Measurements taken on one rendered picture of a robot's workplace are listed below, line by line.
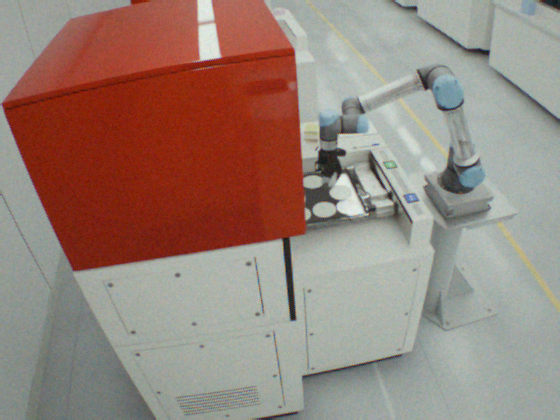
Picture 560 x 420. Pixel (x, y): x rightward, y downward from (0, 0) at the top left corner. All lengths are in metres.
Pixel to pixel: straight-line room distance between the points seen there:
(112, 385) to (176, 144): 1.80
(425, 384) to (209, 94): 1.91
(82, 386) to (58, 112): 1.91
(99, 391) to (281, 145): 1.92
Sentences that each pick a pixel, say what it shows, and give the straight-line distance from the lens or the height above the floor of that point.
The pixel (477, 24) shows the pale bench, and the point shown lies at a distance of 6.58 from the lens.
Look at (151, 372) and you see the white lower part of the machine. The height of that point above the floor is 0.62.
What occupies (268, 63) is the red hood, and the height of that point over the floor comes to 1.78.
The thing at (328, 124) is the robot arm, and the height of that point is 1.32.
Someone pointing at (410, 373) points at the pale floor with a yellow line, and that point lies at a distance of 2.60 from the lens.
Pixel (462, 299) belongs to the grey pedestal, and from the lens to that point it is 2.95.
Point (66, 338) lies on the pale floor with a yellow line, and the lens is 3.09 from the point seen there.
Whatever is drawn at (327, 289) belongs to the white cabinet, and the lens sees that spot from 1.96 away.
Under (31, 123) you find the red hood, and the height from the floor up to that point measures 1.74.
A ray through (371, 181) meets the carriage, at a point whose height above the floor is 0.88.
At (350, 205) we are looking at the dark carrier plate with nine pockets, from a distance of 2.08.
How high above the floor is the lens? 2.20
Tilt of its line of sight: 39 degrees down
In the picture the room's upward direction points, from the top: 5 degrees counter-clockwise
